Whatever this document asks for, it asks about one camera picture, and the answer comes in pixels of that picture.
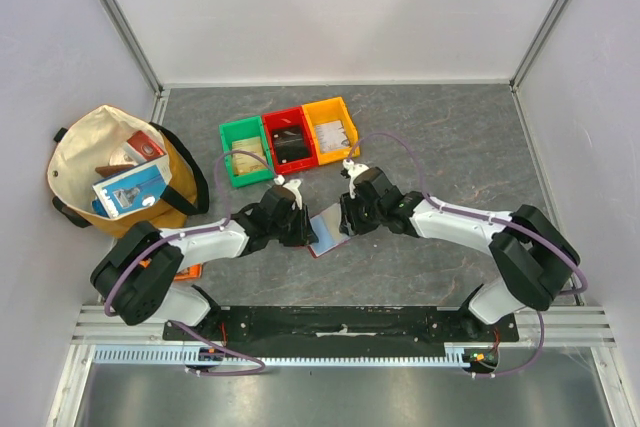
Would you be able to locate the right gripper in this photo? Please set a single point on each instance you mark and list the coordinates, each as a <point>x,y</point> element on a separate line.
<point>353,214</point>

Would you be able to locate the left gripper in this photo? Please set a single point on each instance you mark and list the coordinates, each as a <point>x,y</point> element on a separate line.
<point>305,234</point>

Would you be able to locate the red leather card holder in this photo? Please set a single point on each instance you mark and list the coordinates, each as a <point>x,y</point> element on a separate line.
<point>326,226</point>

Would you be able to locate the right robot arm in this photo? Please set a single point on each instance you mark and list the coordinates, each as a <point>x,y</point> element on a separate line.
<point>533,259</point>

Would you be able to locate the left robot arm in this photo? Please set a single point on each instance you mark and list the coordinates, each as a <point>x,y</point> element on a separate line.
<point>136,277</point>

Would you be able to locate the beige cards in green bin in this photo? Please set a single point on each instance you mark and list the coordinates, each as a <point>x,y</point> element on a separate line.
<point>250,157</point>

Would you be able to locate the black card in red bin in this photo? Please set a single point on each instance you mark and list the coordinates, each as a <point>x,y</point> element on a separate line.
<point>289,144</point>

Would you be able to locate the white card in yellow bin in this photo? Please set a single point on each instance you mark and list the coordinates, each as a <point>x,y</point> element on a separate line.
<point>331,136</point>

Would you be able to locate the red plastic bin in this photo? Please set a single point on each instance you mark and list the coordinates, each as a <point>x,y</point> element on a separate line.
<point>286,118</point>

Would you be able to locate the yellow plastic bin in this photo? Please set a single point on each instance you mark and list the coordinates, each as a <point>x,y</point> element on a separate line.
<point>326,111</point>

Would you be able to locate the green plastic bin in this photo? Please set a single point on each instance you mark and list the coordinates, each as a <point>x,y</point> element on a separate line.
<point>241,129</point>

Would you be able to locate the orange picture box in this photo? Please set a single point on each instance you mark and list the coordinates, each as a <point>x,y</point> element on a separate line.
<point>190,273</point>

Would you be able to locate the blue product box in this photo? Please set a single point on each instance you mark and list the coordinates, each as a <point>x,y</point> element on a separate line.
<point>132,190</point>

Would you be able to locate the red white box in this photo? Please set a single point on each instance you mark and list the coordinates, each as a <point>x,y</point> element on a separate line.
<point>141,148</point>

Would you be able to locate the canvas tote bag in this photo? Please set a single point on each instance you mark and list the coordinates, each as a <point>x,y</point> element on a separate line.
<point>90,150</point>

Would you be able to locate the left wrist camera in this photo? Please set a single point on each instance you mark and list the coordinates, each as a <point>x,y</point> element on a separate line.
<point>292,185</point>

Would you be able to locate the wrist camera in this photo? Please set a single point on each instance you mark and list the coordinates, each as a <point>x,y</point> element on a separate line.
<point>352,170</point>
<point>292,185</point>

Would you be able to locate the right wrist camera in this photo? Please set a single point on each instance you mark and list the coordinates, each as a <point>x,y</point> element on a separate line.
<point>352,170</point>

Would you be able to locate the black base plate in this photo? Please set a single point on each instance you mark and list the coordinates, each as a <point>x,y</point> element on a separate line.
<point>257,323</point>

